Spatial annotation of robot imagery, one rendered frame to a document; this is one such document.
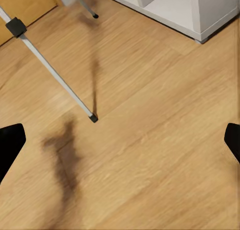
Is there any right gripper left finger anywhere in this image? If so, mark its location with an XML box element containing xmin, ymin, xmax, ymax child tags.
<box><xmin>0</xmin><ymin>123</ymin><xmax>26</xmax><ymax>183</ymax></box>

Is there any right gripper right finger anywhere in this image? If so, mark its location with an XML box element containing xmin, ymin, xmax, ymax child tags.
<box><xmin>224</xmin><ymin>123</ymin><xmax>240</xmax><ymax>163</ymax></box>

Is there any camera tripod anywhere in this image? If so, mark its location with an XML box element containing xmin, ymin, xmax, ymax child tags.
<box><xmin>0</xmin><ymin>0</ymin><xmax>99</xmax><ymax>123</ymax></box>

